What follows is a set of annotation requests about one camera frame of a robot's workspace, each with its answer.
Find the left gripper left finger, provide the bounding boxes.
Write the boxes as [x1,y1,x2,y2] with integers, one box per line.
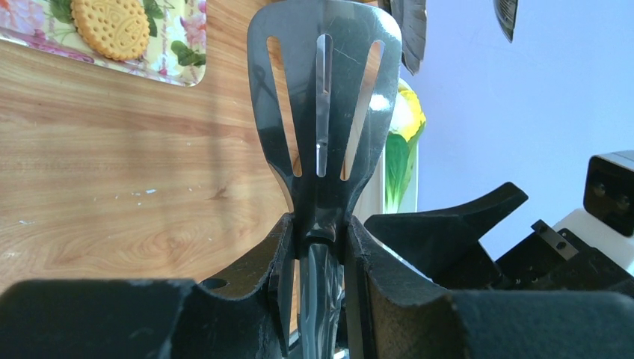
[1,214,293,358]

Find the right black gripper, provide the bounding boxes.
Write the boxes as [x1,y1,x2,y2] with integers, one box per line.
[364,182,633,297]

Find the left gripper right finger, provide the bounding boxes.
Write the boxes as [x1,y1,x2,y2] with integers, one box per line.
[345,219,633,358]

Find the metal serving tongs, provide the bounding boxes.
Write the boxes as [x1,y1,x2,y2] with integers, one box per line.
[247,1,402,358]

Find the three-tier dark cake stand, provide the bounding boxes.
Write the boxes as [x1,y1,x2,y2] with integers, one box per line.
[377,0,519,75]

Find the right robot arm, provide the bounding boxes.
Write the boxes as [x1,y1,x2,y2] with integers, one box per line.
[365,150,633,296]

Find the green bok choy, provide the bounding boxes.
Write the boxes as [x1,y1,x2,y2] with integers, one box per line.
[384,131,423,213]

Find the napa cabbage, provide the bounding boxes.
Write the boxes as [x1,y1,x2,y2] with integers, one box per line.
[390,79,426,142]

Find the floral rectangular tray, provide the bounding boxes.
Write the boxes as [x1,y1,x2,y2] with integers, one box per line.
[1,0,207,87]

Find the round biscuit front right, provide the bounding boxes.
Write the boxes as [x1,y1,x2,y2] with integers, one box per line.
[70,0,150,61]

